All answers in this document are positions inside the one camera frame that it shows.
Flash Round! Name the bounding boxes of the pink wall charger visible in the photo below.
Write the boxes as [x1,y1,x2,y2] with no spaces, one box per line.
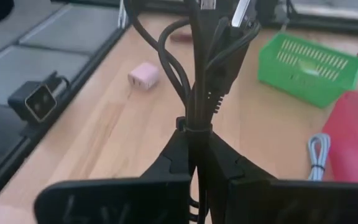
[127,62,160,91]

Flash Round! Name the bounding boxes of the red plastic bin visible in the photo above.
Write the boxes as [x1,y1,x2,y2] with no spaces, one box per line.
[321,90,358,184]

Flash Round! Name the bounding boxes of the black cable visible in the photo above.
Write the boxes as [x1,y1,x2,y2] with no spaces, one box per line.
[123,0,262,224]

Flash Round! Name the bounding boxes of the black table-level camera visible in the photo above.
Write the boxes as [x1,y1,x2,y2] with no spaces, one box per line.
[7,70,71,125]

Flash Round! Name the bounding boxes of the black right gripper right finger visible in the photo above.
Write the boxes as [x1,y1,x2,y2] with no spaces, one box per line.
[208,133,358,224]

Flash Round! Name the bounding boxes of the light blue coiled cable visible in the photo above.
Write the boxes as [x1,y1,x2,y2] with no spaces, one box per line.
[307,133,331,182]

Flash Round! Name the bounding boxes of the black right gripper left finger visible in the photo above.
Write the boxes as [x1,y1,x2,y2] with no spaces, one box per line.
[34,129,196,224]

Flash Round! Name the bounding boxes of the green plastic basket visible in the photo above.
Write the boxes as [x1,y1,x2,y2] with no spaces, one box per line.
[257,32,358,109]

